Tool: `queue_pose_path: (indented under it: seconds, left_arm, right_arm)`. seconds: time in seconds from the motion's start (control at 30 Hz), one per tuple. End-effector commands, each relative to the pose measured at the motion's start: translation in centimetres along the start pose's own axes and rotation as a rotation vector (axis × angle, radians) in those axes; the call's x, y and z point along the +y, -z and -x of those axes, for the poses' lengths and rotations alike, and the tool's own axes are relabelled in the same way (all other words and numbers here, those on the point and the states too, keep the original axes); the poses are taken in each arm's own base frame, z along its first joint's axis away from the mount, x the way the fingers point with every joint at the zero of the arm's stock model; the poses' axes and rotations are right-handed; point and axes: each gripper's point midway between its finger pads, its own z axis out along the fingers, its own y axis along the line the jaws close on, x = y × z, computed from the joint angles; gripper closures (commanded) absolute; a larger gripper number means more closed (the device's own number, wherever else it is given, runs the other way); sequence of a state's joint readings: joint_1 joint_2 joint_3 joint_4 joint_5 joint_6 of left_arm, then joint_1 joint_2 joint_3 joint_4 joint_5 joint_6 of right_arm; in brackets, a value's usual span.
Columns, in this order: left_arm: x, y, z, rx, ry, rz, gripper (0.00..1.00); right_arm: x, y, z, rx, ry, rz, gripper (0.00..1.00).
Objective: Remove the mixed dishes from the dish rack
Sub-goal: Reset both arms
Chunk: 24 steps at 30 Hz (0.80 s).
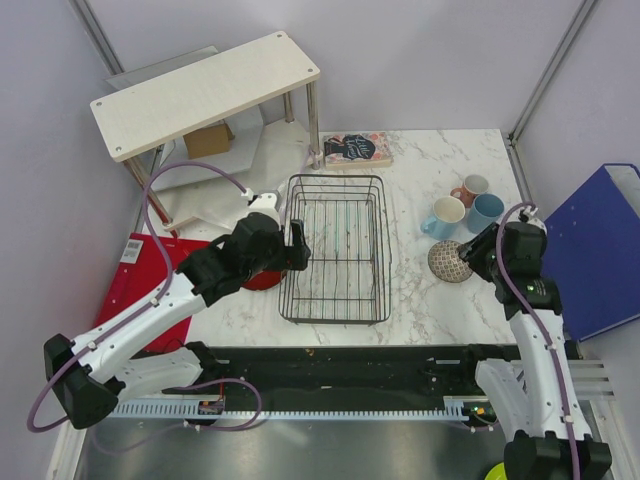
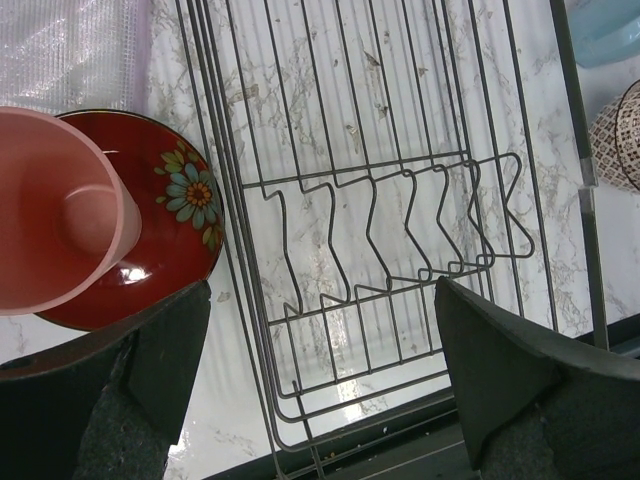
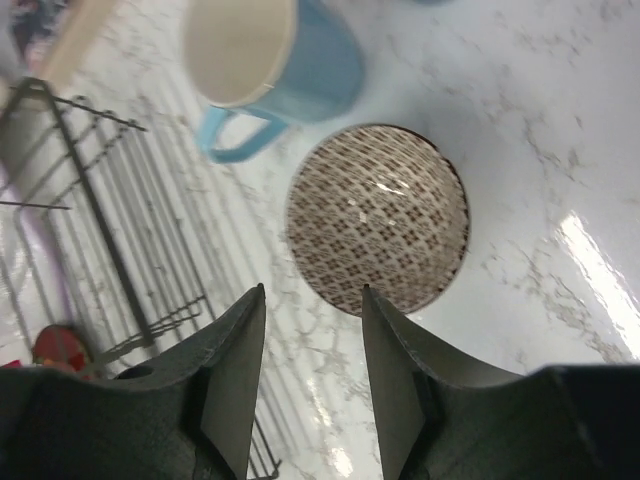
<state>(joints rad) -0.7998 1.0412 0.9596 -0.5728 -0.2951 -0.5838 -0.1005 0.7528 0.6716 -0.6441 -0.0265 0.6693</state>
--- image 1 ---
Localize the red floral plate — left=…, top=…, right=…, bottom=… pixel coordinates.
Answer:
left=242, top=271, right=286, bottom=291

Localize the patterned ceramic bowl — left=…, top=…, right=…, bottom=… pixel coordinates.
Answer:
left=427, top=240, right=473, bottom=284

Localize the blue tumbler cup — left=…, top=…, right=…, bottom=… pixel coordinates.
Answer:
left=467, top=193, right=505, bottom=234

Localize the light blue mug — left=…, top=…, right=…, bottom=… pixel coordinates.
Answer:
left=420, top=196, right=466, bottom=240

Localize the pink mug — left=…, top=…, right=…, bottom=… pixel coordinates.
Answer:
left=450, top=174, right=489, bottom=209

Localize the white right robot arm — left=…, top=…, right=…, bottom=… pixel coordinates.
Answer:
left=457, top=220, right=612, bottom=479

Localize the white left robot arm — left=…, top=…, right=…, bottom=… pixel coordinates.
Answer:
left=43, top=212, right=311, bottom=430

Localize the blue binder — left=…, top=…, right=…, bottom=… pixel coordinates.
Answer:
left=543, top=163, right=639, bottom=341

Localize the floral cover book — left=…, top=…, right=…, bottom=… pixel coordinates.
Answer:
left=323, top=132, right=393, bottom=170

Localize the cardboard box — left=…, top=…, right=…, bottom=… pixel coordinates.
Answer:
left=183, top=123, right=235, bottom=160

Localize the red folder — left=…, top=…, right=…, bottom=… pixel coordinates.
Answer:
left=93, top=233, right=191, bottom=353

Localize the white wooden shelf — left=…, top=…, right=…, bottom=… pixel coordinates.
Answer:
left=91, top=31, right=323, bottom=232

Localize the green plate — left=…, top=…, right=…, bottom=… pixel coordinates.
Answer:
left=484, top=462, right=507, bottom=480

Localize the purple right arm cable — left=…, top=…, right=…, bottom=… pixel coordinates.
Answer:
left=497, top=201, right=584, bottom=480

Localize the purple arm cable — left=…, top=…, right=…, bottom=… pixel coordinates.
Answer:
left=497, top=201, right=584, bottom=480
left=25, top=160, right=251, bottom=434

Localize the black wire dish rack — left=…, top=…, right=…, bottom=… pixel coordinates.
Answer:
left=278, top=174, right=392, bottom=325

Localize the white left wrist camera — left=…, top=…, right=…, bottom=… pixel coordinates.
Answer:
left=241, top=188, right=282, bottom=226

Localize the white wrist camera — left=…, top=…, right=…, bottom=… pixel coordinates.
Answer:
left=241, top=188, right=282, bottom=226
left=518, top=205, right=547, bottom=234

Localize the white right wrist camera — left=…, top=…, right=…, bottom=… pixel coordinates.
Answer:
left=518, top=205, right=547, bottom=234

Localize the purple shelf cable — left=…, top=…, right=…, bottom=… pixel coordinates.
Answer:
left=302, top=144, right=324, bottom=174

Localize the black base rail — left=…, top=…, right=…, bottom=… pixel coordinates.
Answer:
left=186, top=342, right=520, bottom=409

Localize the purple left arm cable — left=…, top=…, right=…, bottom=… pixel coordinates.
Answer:
left=25, top=160, right=251, bottom=434

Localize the white slotted cable duct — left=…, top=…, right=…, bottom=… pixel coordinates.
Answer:
left=109, top=395, right=497, bottom=425

